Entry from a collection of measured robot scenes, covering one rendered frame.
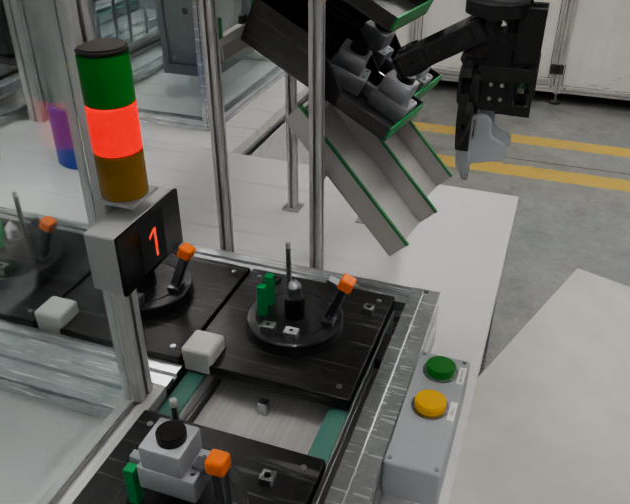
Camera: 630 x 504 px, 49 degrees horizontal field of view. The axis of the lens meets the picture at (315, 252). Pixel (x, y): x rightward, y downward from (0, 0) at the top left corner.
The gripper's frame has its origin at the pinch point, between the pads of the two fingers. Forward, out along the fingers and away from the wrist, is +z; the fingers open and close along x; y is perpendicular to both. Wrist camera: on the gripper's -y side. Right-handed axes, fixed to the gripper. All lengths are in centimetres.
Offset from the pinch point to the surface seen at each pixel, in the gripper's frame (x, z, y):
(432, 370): -8.1, 26.1, 0.6
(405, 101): 21.7, 0.3, -11.9
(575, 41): 389, 82, 17
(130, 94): -24.0, -13.8, -29.3
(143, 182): -24.0, -4.3, -29.3
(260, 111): 100, 37, -72
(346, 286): -6.0, 16.8, -12.3
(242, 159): 67, 37, -62
